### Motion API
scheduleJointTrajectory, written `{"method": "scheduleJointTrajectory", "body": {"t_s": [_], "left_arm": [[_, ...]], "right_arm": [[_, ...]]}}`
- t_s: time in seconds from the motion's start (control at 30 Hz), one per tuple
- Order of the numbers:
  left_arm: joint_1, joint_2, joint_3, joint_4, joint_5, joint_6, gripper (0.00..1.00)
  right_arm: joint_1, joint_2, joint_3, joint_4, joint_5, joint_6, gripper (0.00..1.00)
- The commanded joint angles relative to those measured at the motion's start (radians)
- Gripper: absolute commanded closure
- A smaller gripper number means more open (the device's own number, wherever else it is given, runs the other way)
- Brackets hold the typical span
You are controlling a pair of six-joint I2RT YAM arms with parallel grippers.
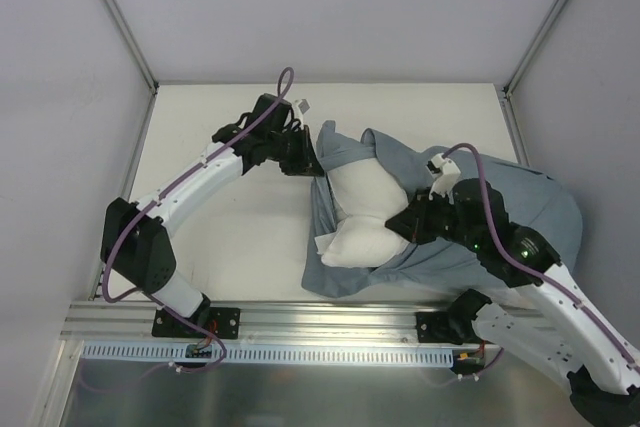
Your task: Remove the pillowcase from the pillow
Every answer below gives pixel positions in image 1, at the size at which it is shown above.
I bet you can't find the white pillow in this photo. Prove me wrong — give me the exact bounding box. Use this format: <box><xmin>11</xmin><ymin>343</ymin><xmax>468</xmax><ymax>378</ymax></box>
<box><xmin>315</xmin><ymin>158</ymin><xmax>408</xmax><ymax>268</ymax></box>

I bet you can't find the blue beige striped pillowcase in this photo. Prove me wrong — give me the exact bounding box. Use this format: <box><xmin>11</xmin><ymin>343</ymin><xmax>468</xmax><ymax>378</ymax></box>
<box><xmin>301</xmin><ymin>121</ymin><xmax>583</xmax><ymax>298</ymax></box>

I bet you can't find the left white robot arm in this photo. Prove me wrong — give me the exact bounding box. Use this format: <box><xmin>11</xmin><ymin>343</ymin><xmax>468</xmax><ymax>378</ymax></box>
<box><xmin>100</xmin><ymin>94</ymin><xmax>324</xmax><ymax>337</ymax></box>

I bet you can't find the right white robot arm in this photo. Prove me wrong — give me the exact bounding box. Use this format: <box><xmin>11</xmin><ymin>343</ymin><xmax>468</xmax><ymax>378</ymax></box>
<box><xmin>386</xmin><ymin>179</ymin><xmax>639</xmax><ymax>426</ymax></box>

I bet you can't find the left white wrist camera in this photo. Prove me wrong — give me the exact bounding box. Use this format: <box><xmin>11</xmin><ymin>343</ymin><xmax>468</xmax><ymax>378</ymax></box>
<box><xmin>292</xmin><ymin>99</ymin><xmax>310</xmax><ymax>123</ymax></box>

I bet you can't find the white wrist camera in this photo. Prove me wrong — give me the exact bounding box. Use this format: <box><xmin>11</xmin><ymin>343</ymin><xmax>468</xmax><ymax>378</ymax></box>
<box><xmin>427</xmin><ymin>154</ymin><xmax>461</xmax><ymax>199</ymax></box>
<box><xmin>292</xmin><ymin>99</ymin><xmax>310</xmax><ymax>123</ymax></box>

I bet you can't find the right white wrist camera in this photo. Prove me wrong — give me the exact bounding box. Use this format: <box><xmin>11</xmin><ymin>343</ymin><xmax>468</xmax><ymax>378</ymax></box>
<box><xmin>427</xmin><ymin>154</ymin><xmax>461</xmax><ymax>199</ymax></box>

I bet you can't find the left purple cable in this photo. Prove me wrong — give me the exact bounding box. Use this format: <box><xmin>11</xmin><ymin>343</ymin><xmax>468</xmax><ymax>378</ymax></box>
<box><xmin>102</xmin><ymin>66</ymin><xmax>296</xmax><ymax>304</ymax></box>

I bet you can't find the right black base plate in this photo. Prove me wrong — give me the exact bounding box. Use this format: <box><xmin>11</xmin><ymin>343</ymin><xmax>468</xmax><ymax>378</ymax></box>
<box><xmin>415</xmin><ymin>311</ymin><xmax>465</xmax><ymax>345</ymax></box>

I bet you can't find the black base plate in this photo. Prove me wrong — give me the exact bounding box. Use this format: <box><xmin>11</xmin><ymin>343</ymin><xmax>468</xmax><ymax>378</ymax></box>
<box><xmin>415</xmin><ymin>311</ymin><xmax>465</xmax><ymax>345</ymax></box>
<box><xmin>151</xmin><ymin>306</ymin><xmax>241</xmax><ymax>340</ymax></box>

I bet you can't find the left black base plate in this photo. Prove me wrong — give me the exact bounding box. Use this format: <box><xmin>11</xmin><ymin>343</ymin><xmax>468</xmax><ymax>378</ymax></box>
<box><xmin>151</xmin><ymin>306</ymin><xmax>241</xmax><ymax>340</ymax></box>

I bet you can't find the left aluminium frame post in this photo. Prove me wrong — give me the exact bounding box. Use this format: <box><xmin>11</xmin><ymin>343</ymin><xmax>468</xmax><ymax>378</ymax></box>
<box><xmin>100</xmin><ymin>0</ymin><xmax>159</xmax><ymax>94</ymax></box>

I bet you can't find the aluminium frame post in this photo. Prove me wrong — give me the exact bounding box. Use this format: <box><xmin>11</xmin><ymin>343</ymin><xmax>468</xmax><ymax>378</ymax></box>
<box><xmin>100</xmin><ymin>0</ymin><xmax>159</xmax><ymax>94</ymax></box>
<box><xmin>502</xmin><ymin>0</ymin><xmax>572</xmax><ymax>99</ymax></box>

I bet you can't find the aluminium mounting rail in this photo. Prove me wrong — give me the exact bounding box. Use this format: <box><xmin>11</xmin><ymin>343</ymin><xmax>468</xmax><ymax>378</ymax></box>
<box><xmin>60</xmin><ymin>301</ymin><xmax>448</xmax><ymax>346</ymax></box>

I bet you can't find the slotted white cable duct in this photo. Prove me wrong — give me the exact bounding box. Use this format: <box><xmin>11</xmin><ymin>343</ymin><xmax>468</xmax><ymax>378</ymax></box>
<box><xmin>81</xmin><ymin>341</ymin><xmax>454</xmax><ymax>368</ymax></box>

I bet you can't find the right aluminium frame post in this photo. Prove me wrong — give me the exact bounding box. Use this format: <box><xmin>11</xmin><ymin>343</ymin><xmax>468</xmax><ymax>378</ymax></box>
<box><xmin>502</xmin><ymin>0</ymin><xmax>572</xmax><ymax>99</ymax></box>

